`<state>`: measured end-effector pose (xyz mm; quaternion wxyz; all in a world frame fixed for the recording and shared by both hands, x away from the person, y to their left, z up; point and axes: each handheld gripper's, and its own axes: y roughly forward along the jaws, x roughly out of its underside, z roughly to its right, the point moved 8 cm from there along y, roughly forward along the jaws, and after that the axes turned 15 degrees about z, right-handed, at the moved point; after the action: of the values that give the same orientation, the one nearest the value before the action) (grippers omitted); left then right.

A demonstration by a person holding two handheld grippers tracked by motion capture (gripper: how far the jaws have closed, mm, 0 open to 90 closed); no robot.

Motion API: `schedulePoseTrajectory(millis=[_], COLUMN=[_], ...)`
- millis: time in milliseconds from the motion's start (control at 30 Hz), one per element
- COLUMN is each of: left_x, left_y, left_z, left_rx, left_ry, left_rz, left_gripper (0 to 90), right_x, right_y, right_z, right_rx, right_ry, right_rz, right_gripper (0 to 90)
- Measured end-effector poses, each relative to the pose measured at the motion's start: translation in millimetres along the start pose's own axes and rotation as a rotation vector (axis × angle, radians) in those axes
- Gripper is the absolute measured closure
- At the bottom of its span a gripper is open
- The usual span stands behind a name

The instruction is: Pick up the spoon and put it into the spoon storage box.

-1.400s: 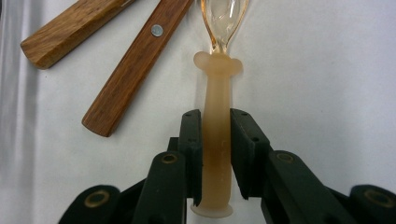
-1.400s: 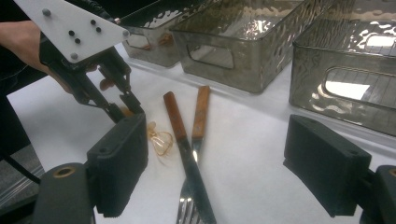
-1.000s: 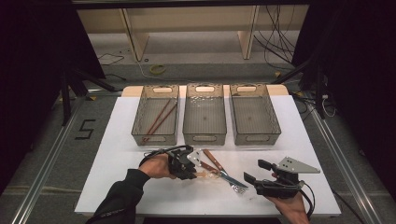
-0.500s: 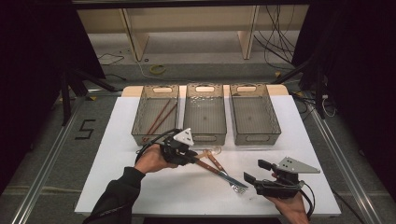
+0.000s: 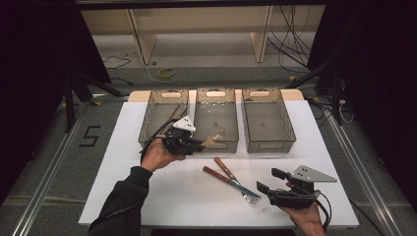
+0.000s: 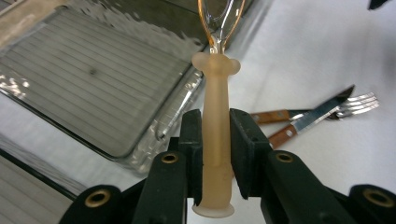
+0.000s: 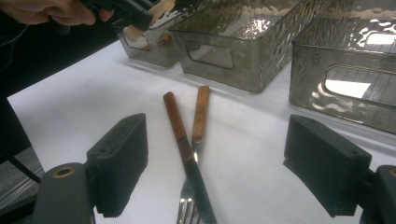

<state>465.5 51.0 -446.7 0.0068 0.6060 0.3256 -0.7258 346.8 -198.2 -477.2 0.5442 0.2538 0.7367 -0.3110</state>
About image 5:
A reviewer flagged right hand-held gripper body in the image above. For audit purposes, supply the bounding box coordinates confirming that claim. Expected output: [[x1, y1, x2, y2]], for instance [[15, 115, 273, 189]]
[[267, 164, 338, 209]]

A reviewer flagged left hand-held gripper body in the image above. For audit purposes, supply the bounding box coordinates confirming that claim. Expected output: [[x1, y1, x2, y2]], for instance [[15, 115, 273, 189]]
[[161, 115, 198, 155]]

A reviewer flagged wooden-handled knife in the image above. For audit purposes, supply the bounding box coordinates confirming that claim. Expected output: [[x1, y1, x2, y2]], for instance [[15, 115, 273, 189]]
[[202, 165, 263, 200]]

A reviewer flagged wooden-handled fork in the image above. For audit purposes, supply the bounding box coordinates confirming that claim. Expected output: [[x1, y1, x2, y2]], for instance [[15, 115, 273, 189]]
[[213, 156, 260, 205]]

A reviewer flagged smoky transparent plastic bin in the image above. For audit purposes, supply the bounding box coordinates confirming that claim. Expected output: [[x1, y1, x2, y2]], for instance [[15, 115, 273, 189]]
[[241, 88, 297, 154], [192, 88, 240, 154], [138, 88, 190, 154]]

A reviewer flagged person's left hand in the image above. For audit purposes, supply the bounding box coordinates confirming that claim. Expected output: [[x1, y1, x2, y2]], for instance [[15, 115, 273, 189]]
[[141, 138, 187, 173]]

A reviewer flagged person's right hand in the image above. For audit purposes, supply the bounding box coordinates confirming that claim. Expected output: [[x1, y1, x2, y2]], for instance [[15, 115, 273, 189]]
[[280, 202, 327, 234]]

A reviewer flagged yellow tape roll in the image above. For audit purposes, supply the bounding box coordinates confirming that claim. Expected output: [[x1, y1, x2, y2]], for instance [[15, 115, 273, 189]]
[[157, 67, 176, 80]]

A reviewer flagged white table cover sheet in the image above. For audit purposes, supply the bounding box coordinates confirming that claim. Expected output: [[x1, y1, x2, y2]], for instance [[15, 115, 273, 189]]
[[78, 99, 360, 228]]

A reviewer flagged black metal stand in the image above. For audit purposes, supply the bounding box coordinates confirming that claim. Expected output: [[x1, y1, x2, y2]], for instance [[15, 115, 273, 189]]
[[284, 58, 345, 126]]

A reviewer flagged light wooden bench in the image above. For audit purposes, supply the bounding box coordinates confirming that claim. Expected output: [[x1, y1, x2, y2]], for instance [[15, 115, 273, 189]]
[[80, 4, 328, 66]]

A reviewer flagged black tripod stand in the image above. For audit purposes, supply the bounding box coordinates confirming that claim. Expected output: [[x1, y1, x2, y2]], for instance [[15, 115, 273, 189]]
[[63, 70, 130, 133]]

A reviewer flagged black curtain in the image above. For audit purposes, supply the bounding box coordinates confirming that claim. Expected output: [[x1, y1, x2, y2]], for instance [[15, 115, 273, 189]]
[[307, 0, 417, 212], [0, 0, 111, 206]]

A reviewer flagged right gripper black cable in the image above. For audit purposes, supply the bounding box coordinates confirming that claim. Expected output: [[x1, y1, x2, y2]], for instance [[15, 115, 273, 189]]
[[314, 191, 332, 231]]

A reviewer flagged aluminium floor rail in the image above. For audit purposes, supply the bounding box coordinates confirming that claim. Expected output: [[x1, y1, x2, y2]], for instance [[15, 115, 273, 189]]
[[11, 94, 94, 236], [323, 107, 405, 236]]

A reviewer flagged white floor cable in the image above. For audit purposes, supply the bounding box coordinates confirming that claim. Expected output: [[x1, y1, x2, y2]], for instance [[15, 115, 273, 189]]
[[142, 62, 198, 89]]

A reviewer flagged thin black floor cable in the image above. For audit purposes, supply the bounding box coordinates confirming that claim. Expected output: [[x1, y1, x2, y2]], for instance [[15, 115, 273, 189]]
[[100, 55, 133, 70]]

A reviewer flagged bundle of black cables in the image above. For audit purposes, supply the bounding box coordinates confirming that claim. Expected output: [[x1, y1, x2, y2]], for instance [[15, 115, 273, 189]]
[[267, 4, 313, 76]]

